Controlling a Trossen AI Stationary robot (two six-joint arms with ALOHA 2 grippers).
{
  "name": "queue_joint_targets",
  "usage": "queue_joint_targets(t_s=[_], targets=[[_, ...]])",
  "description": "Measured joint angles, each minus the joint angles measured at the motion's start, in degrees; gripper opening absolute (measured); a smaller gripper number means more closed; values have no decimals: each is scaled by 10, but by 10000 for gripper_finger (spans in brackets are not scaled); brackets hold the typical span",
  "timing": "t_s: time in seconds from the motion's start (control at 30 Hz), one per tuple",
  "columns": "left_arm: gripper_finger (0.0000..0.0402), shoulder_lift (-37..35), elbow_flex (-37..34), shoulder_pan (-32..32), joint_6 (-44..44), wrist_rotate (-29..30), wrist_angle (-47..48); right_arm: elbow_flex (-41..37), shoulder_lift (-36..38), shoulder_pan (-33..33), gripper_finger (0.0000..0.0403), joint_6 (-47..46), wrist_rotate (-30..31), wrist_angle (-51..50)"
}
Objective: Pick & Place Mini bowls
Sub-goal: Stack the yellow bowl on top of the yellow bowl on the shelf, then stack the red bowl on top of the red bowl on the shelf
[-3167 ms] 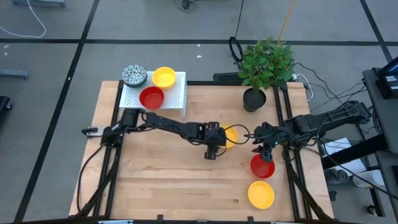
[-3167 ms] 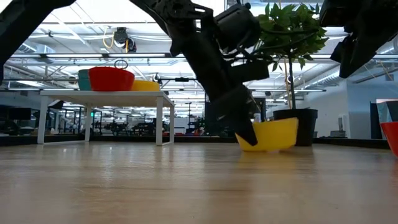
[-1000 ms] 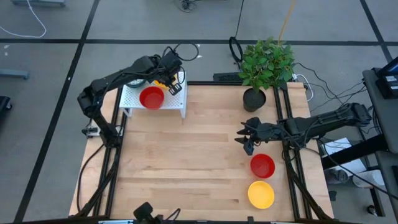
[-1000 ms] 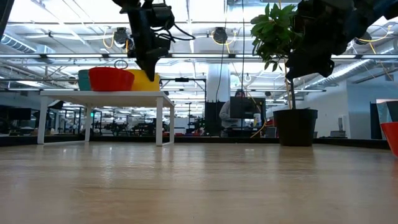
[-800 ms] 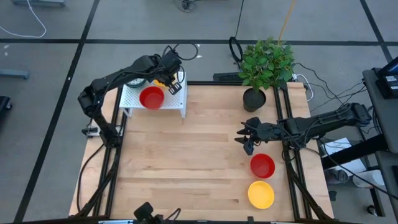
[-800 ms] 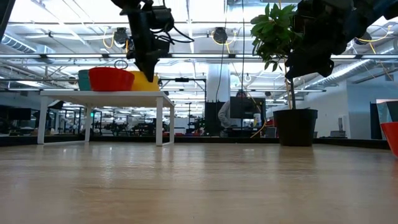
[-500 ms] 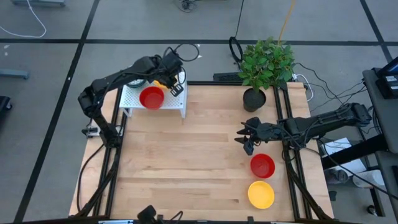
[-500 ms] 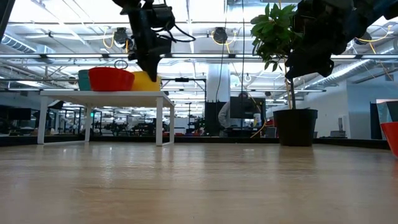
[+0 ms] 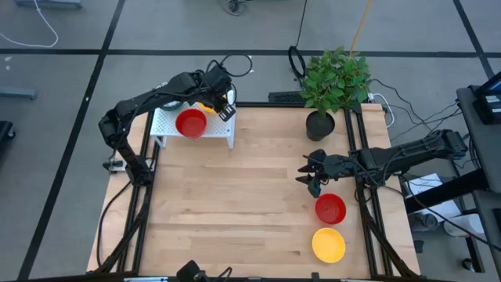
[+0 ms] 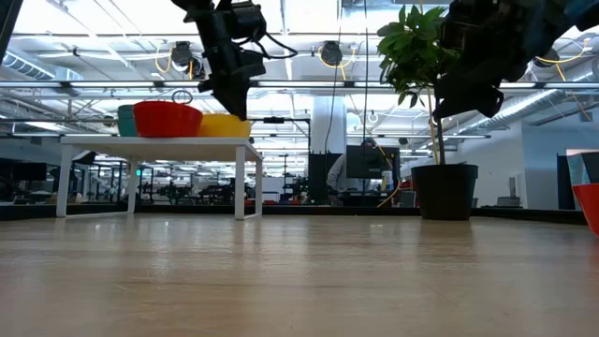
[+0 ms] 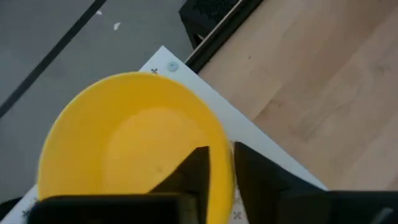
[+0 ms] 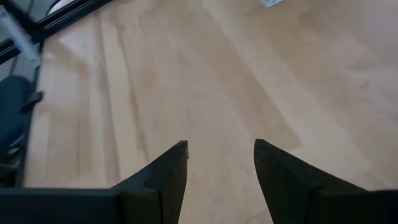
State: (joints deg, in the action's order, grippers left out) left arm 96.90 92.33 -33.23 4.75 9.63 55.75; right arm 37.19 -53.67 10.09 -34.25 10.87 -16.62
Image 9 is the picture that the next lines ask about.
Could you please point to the black frame crossbar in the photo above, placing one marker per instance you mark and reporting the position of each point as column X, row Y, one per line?
column 254, row 104
column 289, row 279

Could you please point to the small black box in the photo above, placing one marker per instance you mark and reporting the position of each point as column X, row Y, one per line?
column 419, row 246

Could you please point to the white paper sheet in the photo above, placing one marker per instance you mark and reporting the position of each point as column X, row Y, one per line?
column 448, row 209

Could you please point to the red plastic mini bowl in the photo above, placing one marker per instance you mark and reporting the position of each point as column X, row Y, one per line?
column 191, row 123
column 330, row 208

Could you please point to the silver bar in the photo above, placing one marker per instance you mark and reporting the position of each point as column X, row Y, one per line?
column 145, row 279

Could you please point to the grey round object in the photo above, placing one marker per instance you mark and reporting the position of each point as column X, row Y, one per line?
column 428, row 221

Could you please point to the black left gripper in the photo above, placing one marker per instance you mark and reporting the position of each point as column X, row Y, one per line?
column 217, row 84

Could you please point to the white roll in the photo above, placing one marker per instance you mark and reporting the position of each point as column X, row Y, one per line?
column 467, row 225

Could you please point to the black floor object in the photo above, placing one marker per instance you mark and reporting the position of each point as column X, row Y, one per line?
column 4, row 131

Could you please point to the black aluminium side frame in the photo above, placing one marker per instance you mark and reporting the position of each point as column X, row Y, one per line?
column 368, row 243
column 142, row 231

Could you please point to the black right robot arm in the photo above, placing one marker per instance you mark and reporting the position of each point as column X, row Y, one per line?
column 411, row 152

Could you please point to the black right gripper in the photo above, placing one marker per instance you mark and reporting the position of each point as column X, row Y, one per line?
column 332, row 166

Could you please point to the patterned teal ceramic bowl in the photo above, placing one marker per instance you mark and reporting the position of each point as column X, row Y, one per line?
column 172, row 105

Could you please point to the yellow plastic mini bowl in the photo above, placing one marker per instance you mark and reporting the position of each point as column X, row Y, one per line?
column 328, row 245
column 205, row 109

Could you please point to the black desk beam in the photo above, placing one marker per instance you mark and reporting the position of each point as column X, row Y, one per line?
column 434, row 196

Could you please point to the white perforated metal shelf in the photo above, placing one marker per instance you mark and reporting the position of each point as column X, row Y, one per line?
column 219, row 129

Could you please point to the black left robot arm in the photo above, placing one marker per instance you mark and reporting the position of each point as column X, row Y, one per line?
column 156, row 94

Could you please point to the black plant pot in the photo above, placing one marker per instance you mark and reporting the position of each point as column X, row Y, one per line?
column 318, row 125

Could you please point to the green leafy plant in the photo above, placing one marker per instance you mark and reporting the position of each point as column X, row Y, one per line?
column 334, row 82

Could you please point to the black power strip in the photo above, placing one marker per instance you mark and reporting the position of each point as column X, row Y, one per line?
column 283, row 97

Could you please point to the grey metal base bar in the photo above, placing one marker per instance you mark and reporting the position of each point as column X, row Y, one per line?
column 51, row 3
column 17, row 93

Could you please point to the small black table clamp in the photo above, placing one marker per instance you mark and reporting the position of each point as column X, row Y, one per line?
column 315, row 275

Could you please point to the black caster wheel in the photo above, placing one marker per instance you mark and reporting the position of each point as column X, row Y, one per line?
column 468, row 265

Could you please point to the grey desk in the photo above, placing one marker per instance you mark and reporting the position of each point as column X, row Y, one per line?
column 487, row 149

